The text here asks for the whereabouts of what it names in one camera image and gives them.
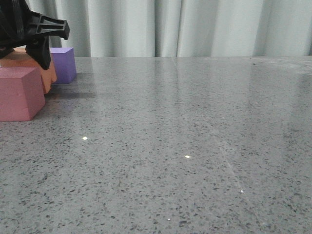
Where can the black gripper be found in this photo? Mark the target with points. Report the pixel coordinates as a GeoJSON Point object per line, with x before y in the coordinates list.
{"type": "Point", "coordinates": [21, 26]}

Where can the pale grey-green curtain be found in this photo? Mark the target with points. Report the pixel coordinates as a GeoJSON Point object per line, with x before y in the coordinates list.
{"type": "Point", "coordinates": [183, 28]}

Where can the pink foam cube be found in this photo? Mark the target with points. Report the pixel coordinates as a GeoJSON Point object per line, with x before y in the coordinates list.
{"type": "Point", "coordinates": [21, 93]}

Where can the purple foam cube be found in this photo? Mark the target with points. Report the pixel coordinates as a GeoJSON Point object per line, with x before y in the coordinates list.
{"type": "Point", "coordinates": [64, 62]}

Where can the orange foam cube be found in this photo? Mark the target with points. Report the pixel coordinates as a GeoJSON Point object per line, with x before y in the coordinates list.
{"type": "Point", "coordinates": [19, 58]}

